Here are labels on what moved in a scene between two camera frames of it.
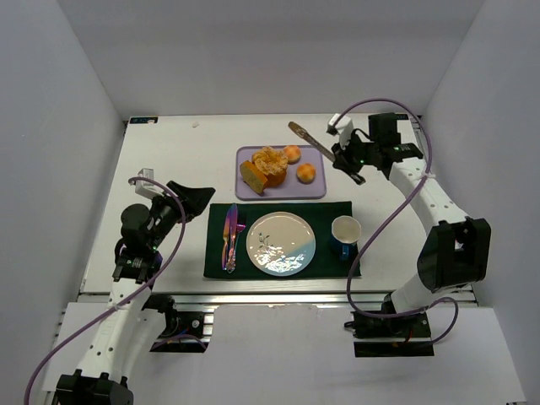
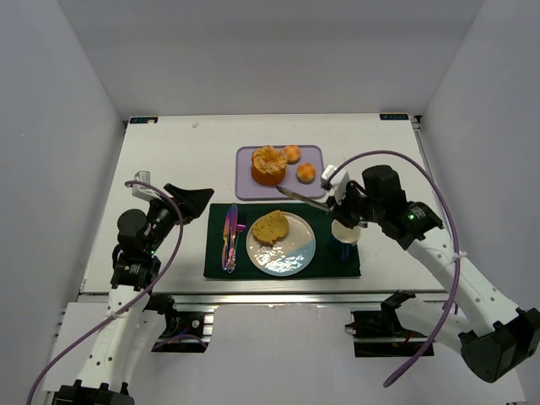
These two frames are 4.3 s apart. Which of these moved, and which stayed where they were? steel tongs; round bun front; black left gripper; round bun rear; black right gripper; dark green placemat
Moved: black right gripper; steel tongs
Stayed: round bun rear; dark green placemat; black left gripper; round bun front
